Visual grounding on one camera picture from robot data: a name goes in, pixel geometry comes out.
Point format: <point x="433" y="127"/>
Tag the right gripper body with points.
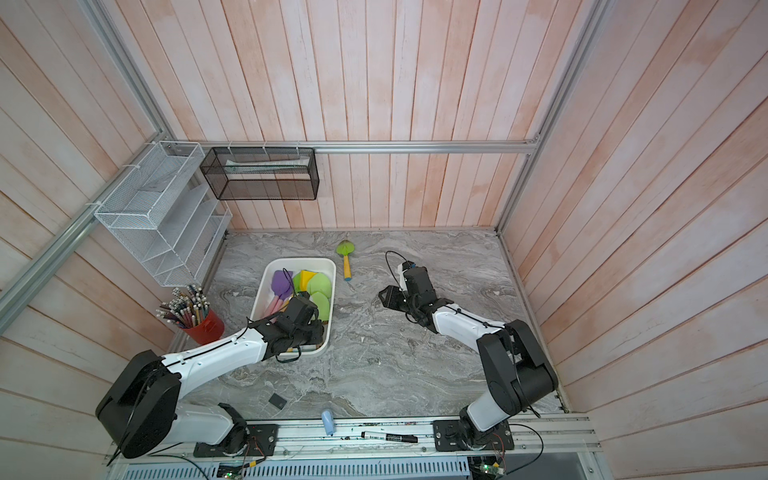
<point x="414" y="305"/>

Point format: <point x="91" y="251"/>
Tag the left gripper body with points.
<point x="306" y="336"/>

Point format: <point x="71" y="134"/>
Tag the olive green pointed shovel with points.
<point x="320" y="283"/>

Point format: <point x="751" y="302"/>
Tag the green shovel yellow handle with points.
<point x="345" y="248"/>

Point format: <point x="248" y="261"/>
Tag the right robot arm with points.
<point x="516" y="369"/>

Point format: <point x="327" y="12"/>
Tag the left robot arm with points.
<point x="143" y="407"/>

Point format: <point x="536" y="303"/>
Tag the light green shovel wide blade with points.
<point x="322" y="303"/>

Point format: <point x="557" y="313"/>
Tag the purple shovel square blade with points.
<point x="282" y="288"/>

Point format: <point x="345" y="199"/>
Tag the white plastic storage box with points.
<point x="265" y="294"/>

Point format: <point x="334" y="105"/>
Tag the small black square piece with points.
<point x="277" y="401"/>

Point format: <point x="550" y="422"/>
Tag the light blue small cylinder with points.
<point x="328" y="422"/>

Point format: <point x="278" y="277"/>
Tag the red cup of pencils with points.
<point x="190" y="311"/>

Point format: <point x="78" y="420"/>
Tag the black marker pen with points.
<point x="389" y="437"/>

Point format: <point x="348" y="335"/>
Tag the black mesh wall basket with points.
<point x="262" y="173"/>

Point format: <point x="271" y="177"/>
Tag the white wire mesh shelf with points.
<point x="172" y="226"/>

